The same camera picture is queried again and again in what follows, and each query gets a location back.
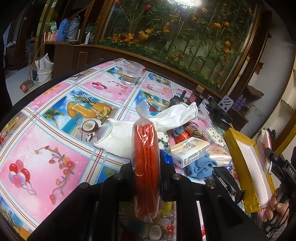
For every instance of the colourful patterned tablecloth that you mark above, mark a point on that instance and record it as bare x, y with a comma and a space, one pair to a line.
48, 148

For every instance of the blue cloth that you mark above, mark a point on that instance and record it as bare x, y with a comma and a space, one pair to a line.
200, 169

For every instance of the dark jar with cork lid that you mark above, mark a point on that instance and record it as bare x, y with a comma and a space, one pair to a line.
196, 95

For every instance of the pink tissue pack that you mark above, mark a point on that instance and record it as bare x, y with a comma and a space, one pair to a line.
220, 156

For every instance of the black phone stand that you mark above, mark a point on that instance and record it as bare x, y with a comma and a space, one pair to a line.
217, 115

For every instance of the white tissue pack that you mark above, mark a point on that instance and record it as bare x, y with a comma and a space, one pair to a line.
188, 151

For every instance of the coloured bands bag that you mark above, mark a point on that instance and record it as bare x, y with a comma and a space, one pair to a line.
193, 131

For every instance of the white towel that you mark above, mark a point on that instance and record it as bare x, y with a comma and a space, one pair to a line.
124, 136

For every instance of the blue thermos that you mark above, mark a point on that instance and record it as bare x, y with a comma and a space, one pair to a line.
61, 36

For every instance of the tissue pack lemon print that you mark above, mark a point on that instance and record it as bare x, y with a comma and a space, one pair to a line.
214, 137

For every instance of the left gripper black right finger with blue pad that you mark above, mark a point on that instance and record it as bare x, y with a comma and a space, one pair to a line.
205, 208

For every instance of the broom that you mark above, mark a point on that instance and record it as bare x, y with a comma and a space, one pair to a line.
25, 85

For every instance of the clear plastic cup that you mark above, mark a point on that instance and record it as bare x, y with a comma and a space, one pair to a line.
131, 71

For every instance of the person's right hand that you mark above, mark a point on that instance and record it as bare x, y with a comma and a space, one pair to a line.
282, 209

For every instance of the grey thermos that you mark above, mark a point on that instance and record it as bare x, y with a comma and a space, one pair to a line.
72, 29

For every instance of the purple bottles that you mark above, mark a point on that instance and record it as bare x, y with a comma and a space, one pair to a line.
239, 103

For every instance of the white spray bottle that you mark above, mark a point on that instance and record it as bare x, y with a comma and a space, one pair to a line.
87, 38

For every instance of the red items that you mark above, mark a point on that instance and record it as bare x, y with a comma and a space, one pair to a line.
146, 166

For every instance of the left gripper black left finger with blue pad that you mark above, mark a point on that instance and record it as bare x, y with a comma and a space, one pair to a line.
91, 212

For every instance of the flower display glass cabinet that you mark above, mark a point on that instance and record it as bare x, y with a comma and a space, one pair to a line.
205, 41

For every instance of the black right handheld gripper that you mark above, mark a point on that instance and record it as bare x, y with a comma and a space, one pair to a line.
284, 170

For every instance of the black electric motor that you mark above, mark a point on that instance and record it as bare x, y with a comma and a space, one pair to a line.
177, 99

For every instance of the yellow cardboard box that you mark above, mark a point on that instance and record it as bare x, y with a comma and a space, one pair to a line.
257, 185

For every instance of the white bucket with papers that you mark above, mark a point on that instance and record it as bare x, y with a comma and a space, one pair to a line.
44, 69

